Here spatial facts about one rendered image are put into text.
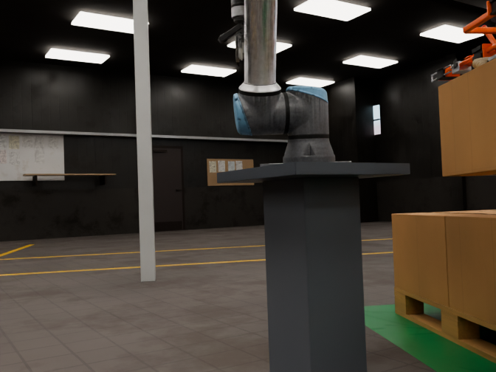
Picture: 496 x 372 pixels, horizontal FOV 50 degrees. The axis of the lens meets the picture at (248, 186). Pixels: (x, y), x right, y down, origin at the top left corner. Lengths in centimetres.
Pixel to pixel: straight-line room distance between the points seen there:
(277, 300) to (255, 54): 87
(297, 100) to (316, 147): 18
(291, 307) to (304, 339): 12
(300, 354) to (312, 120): 80
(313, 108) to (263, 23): 34
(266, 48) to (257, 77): 10
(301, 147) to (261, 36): 40
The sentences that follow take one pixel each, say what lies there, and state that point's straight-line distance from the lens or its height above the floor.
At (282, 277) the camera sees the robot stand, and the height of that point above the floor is 36.
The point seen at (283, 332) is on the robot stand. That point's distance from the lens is 196.
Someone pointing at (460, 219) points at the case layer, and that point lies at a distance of 237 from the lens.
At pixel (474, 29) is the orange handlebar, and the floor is 124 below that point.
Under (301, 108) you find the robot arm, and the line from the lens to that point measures 189.
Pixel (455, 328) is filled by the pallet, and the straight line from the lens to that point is 251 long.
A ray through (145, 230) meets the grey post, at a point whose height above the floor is 43.
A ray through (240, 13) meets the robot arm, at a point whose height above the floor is 146.
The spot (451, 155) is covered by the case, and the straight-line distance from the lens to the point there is 241.
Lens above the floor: 63
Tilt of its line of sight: 2 degrees up
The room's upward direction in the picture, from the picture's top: 2 degrees counter-clockwise
